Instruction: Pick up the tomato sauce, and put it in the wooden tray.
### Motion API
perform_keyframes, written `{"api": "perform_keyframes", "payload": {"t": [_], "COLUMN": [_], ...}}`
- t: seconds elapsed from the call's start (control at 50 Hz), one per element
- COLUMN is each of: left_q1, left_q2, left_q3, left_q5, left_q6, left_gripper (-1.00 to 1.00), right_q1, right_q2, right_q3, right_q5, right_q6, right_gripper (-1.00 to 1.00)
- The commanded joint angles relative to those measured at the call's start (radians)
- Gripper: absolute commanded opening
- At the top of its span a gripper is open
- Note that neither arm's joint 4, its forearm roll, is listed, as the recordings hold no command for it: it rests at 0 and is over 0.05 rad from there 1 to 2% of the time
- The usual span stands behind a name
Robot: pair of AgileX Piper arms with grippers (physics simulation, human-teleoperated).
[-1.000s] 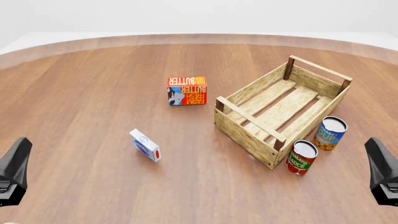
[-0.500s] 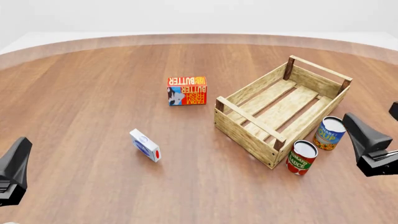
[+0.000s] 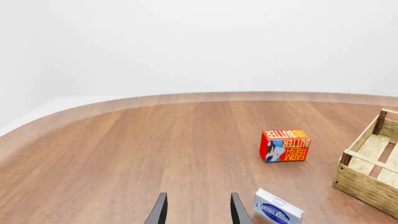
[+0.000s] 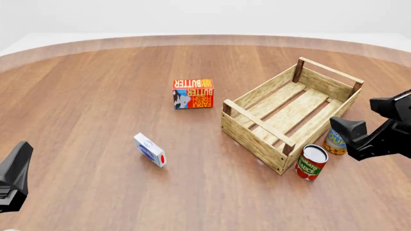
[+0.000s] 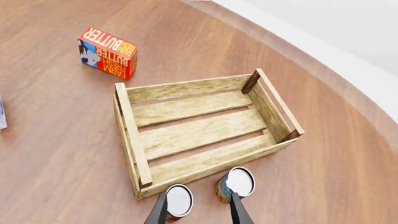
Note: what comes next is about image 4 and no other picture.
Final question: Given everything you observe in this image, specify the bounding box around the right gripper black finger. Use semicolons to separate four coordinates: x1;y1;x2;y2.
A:
369;89;411;121
329;115;368;146

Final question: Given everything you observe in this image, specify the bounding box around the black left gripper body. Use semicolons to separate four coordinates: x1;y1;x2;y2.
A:
0;179;30;214

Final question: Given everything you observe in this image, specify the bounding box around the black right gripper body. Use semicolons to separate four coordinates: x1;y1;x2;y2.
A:
347;117;411;161

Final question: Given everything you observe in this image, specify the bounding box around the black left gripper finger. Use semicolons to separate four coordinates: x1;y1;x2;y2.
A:
0;141;34;193

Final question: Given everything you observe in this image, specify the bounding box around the red tomato sauce can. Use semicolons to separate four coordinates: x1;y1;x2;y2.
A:
294;144;329;182

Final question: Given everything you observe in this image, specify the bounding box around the wooden slat tray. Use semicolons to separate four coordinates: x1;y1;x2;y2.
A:
220;56;365;176

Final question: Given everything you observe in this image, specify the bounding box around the soup can blue yellow label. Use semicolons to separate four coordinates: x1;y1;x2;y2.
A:
322;127;349;156

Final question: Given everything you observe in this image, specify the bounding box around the white blue small box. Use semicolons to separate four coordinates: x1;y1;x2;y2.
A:
133;132;167;169

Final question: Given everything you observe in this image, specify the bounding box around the red butter box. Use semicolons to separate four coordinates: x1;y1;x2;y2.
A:
171;78;215;110

